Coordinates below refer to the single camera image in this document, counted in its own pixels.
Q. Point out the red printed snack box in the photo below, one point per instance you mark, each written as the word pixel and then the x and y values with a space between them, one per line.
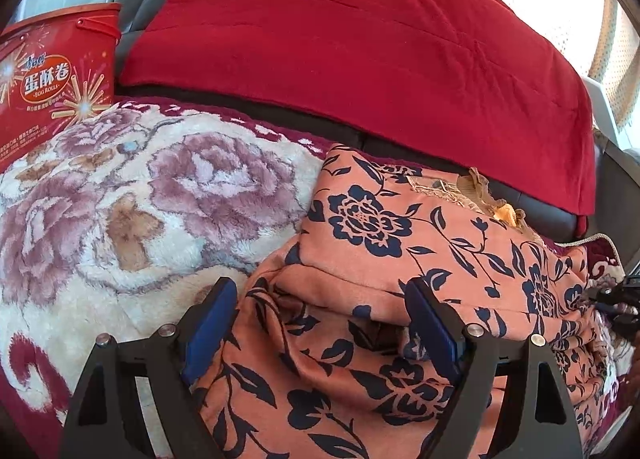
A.
pixel 47 84

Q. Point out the red fleece throw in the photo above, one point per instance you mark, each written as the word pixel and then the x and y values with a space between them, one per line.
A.
pixel 360 49

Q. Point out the floral plush blanket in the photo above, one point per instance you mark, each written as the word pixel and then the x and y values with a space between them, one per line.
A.
pixel 125 219

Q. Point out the white plastic object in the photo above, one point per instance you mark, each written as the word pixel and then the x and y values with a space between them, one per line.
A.
pixel 602 109

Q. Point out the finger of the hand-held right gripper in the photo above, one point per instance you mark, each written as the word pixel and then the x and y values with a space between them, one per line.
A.
pixel 617 296

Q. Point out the dark leather sofa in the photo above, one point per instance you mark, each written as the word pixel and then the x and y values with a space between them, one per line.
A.
pixel 542 216

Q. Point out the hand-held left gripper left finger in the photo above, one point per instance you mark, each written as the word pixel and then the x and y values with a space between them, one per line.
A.
pixel 212 324

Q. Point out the orange floral garment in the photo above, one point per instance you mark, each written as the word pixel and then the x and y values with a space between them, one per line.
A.
pixel 380 259

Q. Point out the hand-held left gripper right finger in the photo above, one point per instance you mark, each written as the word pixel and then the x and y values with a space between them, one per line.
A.
pixel 434 329

